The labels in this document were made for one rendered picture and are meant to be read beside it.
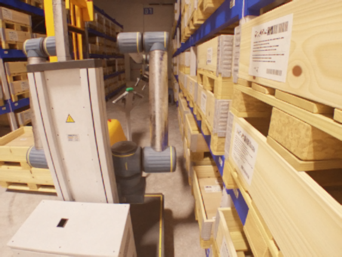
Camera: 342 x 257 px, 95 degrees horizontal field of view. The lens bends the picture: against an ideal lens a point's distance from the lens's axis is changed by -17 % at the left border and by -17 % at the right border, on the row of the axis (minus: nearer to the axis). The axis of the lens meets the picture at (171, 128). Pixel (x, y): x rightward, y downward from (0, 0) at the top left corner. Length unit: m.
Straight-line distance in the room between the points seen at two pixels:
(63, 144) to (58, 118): 0.16
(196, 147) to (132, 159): 0.96
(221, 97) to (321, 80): 0.73
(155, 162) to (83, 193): 0.53
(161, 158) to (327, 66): 1.14
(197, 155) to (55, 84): 1.63
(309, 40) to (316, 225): 0.33
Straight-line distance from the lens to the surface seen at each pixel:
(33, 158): 1.71
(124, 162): 1.35
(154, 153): 1.34
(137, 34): 1.41
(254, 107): 0.75
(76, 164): 1.23
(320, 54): 0.39
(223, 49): 1.03
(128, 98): 2.22
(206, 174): 2.19
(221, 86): 1.04
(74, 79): 1.05
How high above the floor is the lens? 1.72
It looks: 20 degrees down
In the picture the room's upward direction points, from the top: straight up
